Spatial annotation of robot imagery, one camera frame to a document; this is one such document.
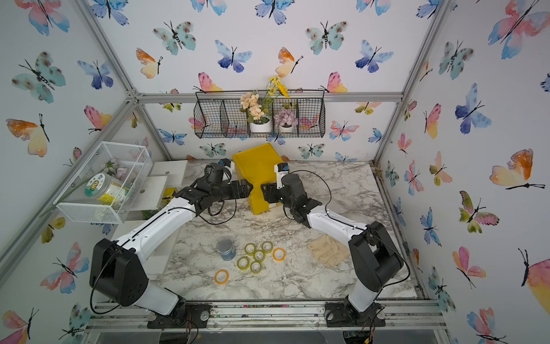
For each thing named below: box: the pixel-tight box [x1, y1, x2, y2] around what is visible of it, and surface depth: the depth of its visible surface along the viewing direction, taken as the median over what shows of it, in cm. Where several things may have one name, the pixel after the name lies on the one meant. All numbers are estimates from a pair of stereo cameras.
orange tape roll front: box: [214, 268, 230, 286], surface depth 84 cm
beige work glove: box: [307, 234, 351, 268], surface depth 90 cm
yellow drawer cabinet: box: [232, 142, 284, 215], surface depth 94 cm
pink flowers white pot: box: [273, 108, 299, 134], surface depth 90 cm
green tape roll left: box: [237, 255, 250, 271], surface depth 87 cm
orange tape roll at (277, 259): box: [272, 247, 287, 262], surface depth 89 cm
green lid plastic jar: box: [84, 172, 132, 206], surface depth 66 cm
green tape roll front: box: [249, 260, 262, 274], surface depth 86 cm
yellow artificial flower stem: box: [267, 75, 291, 99], surface depth 84 cm
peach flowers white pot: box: [240, 92, 272, 133], surface depth 84 cm
